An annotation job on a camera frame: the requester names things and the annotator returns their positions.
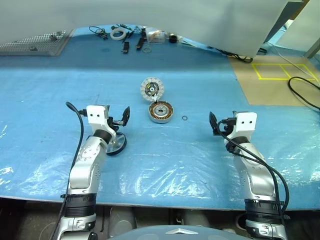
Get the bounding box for grey robot torso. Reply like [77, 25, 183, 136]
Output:
[107, 224, 238, 240]

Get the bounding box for black-rimmed silver motor rotor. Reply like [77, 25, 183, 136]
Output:
[107, 132, 128, 156]

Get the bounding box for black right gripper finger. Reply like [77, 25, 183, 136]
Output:
[208, 111, 219, 137]

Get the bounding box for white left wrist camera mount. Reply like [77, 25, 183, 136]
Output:
[85, 104, 118, 145]

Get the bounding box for blue plastic table sheet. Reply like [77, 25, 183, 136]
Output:
[0, 24, 320, 208]

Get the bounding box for white tape roll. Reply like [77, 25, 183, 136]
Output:
[110, 28, 128, 41]

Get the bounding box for black cables under white board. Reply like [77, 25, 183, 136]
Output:
[217, 47, 268, 63]

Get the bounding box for grey rounded shape under table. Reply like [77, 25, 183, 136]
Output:
[179, 209, 211, 227]
[108, 207, 137, 237]

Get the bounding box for clear plastic bag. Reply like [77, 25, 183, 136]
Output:
[147, 29, 168, 44]

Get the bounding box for brown cardboard floor sheet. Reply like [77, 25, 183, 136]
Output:
[228, 53, 320, 107]

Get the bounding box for tangled black cable bundle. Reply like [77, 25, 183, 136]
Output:
[88, 25, 109, 41]

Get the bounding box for long black bar tool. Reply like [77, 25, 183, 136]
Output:
[135, 27, 147, 51]

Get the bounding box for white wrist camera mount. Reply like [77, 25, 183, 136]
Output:
[226, 111, 258, 141]
[85, 104, 118, 145]

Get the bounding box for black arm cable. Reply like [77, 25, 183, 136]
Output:
[51, 101, 88, 240]
[216, 119, 291, 221]

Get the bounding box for white side panel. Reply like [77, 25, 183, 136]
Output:
[276, 0, 320, 52]

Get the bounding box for motor stator with copper windings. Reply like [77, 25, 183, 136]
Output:
[148, 101, 175, 124]

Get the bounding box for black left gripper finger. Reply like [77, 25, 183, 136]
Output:
[121, 106, 131, 125]

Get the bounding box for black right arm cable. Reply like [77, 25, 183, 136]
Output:
[216, 119, 291, 221]

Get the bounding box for perforated metal plate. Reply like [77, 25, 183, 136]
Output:
[0, 30, 75, 57]

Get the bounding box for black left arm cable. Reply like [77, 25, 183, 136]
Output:
[51, 101, 88, 240]

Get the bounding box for grey metal frame post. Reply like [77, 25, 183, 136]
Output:
[305, 37, 320, 60]

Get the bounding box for large white board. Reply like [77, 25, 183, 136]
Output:
[0, 0, 288, 57]

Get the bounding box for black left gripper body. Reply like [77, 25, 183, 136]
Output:
[107, 116, 127, 131]

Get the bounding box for thin white floor cable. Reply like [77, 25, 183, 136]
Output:
[271, 44, 320, 83]

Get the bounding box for black looped floor cable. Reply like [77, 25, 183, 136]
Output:
[287, 76, 320, 111]

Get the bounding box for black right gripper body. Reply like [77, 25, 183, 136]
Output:
[216, 117, 237, 137]

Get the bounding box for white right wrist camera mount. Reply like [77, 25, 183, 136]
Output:
[226, 111, 258, 141]

